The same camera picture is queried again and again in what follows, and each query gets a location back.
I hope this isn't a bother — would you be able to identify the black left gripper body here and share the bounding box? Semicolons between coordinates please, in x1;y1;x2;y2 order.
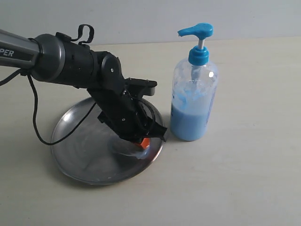
97;91;167;143

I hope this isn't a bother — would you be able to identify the blue soap smear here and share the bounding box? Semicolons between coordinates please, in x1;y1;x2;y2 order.
108;138;150;160

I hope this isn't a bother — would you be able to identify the blue pump soap bottle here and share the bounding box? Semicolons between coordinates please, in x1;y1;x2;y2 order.
170;23;218;141

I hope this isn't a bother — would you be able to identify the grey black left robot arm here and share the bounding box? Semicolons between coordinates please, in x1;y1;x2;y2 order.
0;25;167;144

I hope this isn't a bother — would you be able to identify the round steel plate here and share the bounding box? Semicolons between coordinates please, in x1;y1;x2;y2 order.
51;98;164;186

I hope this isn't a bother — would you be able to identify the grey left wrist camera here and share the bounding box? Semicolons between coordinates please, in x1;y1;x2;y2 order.
125;78;158;98

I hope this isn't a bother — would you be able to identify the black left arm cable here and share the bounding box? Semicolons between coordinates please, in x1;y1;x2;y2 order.
0;68;97;145

